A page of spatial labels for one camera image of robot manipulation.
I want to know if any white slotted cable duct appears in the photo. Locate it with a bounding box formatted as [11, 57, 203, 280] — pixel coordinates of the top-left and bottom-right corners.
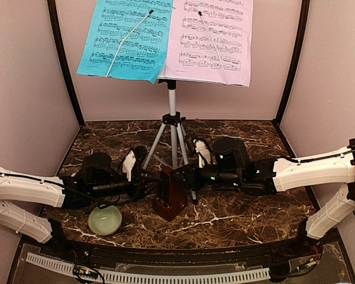
[25, 253, 270, 283]

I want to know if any light green ceramic bowl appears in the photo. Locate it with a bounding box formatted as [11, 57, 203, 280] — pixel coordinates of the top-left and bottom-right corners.
[88, 206, 122, 235]

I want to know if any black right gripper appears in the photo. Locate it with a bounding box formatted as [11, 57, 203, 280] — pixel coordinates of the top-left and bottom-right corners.
[170, 160, 243, 192]

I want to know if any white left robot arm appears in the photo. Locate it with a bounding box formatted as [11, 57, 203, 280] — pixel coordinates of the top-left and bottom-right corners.
[0, 149, 158, 258]

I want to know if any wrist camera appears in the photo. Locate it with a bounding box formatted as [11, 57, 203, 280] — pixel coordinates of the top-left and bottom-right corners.
[119, 146, 147, 182]
[185, 134, 214, 168]

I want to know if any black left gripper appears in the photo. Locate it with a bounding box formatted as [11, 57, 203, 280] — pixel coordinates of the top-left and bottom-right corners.
[91, 169, 162, 203]

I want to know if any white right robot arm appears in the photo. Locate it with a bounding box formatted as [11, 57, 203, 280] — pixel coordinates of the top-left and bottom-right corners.
[171, 137, 355, 257]

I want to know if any grey perforated music stand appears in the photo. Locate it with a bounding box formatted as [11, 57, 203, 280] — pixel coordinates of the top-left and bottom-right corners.
[85, 8, 240, 205]

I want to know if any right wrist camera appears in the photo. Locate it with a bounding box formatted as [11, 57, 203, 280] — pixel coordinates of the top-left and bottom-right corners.
[185, 134, 214, 168]

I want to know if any lavender sheet music page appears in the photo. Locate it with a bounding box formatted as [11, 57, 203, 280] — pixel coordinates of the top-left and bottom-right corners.
[164, 0, 254, 87]

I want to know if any blue sheet music page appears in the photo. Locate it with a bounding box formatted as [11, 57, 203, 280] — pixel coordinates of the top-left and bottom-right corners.
[77, 0, 173, 83]

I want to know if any red-brown wooden metronome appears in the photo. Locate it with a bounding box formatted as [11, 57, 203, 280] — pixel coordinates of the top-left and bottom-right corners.
[152, 167, 188, 222]

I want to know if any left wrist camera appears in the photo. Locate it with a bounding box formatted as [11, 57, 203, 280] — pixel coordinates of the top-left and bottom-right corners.
[119, 146, 147, 182]

